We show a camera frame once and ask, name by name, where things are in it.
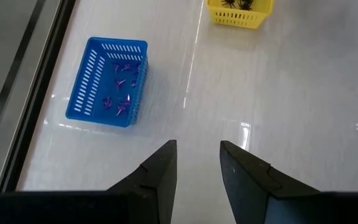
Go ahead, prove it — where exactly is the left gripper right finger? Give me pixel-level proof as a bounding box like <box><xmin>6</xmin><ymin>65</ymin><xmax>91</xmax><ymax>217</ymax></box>
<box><xmin>219</xmin><ymin>140</ymin><xmax>322</xmax><ymax>224</ymax></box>

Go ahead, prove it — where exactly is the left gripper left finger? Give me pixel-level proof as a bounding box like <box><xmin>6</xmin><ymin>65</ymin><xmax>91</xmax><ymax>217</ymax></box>
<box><xmin>106</xmin><ymin>139</ymin><xmax>178</xmax><ymax>224</ymax></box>

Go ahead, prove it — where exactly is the black aluminium table frame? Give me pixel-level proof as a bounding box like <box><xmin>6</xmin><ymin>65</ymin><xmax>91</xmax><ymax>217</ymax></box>
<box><xmin>0</xmin><ymin>0</ymin><xmax>77</xmax><ymax>194</ymax></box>

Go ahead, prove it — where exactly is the blue plastic basket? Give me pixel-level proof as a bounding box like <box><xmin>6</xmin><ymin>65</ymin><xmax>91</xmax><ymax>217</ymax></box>
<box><xmin>65</xmin><ymin>36</ymin><xmax>149</xmax><ymax>128</ymax></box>

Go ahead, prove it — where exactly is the yellow plastic basket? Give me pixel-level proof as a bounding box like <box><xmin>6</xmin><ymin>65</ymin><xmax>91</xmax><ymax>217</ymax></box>
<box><xmin>206</xmin><ymin>0</ymin><xmax>275</xmax><ymax>30</ymax></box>

